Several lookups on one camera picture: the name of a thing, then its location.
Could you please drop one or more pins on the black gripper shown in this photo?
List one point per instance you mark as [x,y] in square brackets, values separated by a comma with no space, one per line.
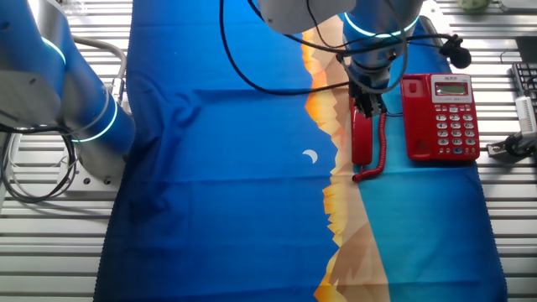
[367,90]

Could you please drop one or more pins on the white device at edge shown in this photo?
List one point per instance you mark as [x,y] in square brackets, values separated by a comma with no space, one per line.
[514,147]

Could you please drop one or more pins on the silver camera on stand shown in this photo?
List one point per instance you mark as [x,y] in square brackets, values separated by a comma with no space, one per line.
[526,115]

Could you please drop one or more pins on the red telephone handset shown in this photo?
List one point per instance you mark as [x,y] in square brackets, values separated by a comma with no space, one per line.
[361,138]

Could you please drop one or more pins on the black rectangular object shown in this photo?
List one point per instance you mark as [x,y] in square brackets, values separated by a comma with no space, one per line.
[528,49]

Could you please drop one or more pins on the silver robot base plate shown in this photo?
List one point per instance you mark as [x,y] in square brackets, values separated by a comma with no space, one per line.
[96,178]

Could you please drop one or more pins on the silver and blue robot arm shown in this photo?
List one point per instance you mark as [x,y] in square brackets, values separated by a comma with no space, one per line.
[25,50]

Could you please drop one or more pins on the blue landscape print cloth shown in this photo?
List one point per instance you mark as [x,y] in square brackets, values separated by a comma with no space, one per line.
[230,189]

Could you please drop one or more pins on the red telephone base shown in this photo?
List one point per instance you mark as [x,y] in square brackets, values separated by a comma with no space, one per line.
[419,126]

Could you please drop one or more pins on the green round object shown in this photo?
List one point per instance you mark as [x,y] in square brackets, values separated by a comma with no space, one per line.
[474,5]

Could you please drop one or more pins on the black keyboard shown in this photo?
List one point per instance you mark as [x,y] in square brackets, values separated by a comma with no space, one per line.
[526,79]

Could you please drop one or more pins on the grey flat device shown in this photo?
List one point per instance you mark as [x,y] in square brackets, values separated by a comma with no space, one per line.
[520,5]

